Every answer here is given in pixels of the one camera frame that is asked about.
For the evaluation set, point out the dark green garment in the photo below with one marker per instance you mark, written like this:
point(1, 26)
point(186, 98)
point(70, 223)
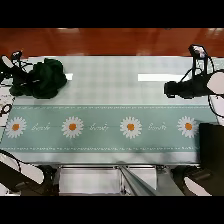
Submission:
point(46, 80)

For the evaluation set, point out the silver frame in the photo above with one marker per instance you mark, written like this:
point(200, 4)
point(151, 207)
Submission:
point(137, 183)

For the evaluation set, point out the black garment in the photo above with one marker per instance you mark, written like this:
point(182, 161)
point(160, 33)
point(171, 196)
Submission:
point(212, 143)

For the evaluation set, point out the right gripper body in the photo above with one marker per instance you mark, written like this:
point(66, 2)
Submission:
point(176, 89)

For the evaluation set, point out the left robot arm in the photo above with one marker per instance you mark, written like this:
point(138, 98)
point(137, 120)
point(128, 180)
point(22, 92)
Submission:
point(30, 173)

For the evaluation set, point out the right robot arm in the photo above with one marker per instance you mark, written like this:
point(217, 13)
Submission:
point(217, 82)

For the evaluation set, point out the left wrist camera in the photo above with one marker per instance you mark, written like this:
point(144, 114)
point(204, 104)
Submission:
point(16, 55)

